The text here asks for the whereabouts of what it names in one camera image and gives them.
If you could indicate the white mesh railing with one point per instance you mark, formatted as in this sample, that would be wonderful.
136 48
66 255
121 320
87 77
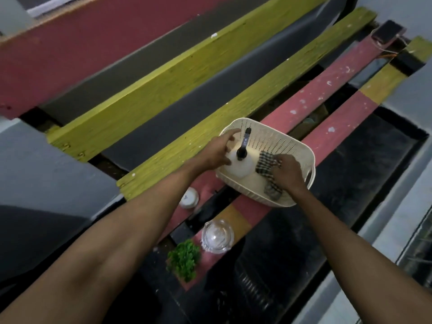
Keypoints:
418 253

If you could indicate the checked wiping cloth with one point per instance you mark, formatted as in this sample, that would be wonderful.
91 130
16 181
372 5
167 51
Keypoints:
265 165

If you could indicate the white window with bar grille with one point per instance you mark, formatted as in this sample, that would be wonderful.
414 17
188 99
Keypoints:
50 6

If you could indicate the person's left hand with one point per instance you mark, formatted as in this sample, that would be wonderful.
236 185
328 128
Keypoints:
216 155

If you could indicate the red yellow black wooden bench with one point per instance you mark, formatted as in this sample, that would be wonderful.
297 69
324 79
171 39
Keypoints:
202 74

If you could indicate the person's right forearm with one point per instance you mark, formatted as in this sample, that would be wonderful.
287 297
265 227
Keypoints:
354 249

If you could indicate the dark smartphone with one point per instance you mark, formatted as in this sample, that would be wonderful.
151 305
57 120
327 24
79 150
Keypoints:
388 31

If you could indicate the person's right hand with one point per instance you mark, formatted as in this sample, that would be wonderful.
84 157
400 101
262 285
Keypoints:
290 173

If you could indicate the small green potted plant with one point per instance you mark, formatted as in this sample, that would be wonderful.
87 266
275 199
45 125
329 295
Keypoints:
184 258

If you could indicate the person's left forearm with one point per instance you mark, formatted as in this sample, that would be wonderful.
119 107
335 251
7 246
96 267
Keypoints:
101 253

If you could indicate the white spray bottle black trigger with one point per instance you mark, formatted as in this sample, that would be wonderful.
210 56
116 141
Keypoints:
241 166

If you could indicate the clear glass ashtray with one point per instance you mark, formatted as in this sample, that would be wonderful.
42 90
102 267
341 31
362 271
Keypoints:
217 236

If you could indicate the cream plastic basket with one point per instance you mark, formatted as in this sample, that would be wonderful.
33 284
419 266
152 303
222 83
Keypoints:
280 138

